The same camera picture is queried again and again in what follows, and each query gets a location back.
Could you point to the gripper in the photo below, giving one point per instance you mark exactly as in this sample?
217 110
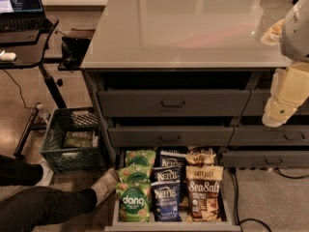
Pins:
296 36

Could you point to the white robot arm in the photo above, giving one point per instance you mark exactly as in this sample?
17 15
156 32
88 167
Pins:
294 39

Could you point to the top left grey drawer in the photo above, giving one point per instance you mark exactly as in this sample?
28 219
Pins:
173 94

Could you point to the middle right grey drawer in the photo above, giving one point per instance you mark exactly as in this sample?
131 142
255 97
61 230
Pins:
252 132

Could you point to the bottom right grey drawer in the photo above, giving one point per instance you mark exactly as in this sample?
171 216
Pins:
266 157

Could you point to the grey cabinet with counter top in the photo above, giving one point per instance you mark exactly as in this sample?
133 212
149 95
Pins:
181 36

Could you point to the back brown sea salt bag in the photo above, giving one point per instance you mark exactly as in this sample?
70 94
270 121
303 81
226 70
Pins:
200 156

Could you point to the brown sea salt bag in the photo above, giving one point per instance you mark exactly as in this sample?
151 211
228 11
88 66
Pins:
200 156
203 187

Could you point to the front brown sea salt bag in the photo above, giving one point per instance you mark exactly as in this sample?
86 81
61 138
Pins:
203 187

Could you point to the back blue kettle chip bag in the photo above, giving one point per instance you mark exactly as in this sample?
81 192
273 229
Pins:
168 159

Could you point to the blue kettle chip bag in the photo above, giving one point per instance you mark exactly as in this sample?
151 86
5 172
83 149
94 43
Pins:
166 195
168 159
172 173

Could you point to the middle blue kettle chip bag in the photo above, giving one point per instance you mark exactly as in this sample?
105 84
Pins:
172 173

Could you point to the back green dang chip bag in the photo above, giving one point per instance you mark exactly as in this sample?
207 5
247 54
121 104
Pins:
141 157

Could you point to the green dang chip bag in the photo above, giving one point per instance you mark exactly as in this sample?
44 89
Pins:
141 157
134 201
135 174

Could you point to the open bottom left drawer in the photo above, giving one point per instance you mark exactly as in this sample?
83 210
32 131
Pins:
223 223

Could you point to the front blue kettle chip bag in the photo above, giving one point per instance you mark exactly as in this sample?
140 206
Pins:
166 195

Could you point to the middle green dang chip bag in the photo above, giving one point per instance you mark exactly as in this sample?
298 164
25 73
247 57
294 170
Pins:
135 174

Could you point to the middle left grey drawer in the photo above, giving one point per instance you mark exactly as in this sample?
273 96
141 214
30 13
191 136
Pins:
173 131

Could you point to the front green dang chip bag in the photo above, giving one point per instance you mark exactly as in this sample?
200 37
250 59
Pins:
134 201

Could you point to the green plastic milk crate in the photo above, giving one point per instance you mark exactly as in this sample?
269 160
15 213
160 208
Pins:
72 141

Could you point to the black standing desk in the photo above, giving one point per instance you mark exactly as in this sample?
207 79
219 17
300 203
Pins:
30 56

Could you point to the black laptop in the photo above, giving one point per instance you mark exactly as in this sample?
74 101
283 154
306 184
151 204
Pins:
21 15

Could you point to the white computer mouse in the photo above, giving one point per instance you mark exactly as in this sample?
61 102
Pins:
7 56

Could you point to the person's far leg dark trousers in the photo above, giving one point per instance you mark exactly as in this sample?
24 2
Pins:
14 172

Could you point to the person's leg in dark trousers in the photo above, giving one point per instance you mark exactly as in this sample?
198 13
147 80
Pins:
39 206

